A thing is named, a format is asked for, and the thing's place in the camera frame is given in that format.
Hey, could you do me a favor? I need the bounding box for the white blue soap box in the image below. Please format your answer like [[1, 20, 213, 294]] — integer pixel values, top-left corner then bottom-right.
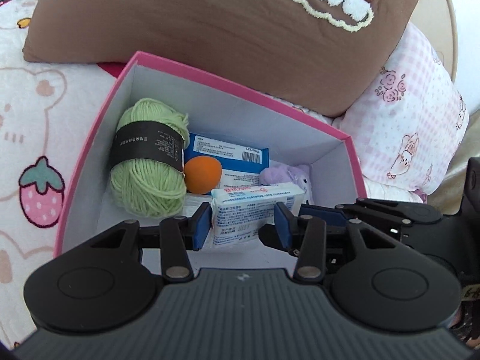
[[211, 182, 305, 246]]

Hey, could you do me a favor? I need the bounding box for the purple plush toy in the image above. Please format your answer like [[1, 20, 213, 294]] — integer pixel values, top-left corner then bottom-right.
[[259, 164, 314, 205]]

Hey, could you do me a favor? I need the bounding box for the green yarn ball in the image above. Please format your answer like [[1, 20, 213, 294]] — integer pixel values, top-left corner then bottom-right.
[[109, 97, 190, 218]]

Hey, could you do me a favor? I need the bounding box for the orange makeup sponge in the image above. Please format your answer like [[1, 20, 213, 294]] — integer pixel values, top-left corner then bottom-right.
[[184, 156, 222, 194]]

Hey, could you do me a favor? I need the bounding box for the blue wet wipes pack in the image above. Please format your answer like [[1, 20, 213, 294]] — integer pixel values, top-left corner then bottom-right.
[[185, 133, 269, 189]]

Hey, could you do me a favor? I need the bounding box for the clear box of floss picks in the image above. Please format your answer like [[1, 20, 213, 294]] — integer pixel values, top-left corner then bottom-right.
[[181, 193, 212, 217]]

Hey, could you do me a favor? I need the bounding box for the pink cardboard box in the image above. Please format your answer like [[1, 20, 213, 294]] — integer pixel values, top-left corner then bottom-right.
[[55, 52, 366, 254]]

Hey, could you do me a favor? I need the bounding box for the pink checkered cartoon pillow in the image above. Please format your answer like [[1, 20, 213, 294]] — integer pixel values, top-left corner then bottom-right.
[[333, 24, 469, 203]]

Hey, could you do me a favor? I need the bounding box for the brown embroidered pillow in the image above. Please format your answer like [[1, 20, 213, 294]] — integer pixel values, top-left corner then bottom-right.
[[24, 0, 419, 117]]

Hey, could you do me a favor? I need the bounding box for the white cartoon bear blanket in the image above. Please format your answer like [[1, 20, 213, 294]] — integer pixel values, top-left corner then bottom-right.
[[1, 0, 115, 348]]

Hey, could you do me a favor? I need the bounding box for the beige bed headboard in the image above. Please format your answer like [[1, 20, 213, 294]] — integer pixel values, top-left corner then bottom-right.
[[411, 0, 458, 81]]

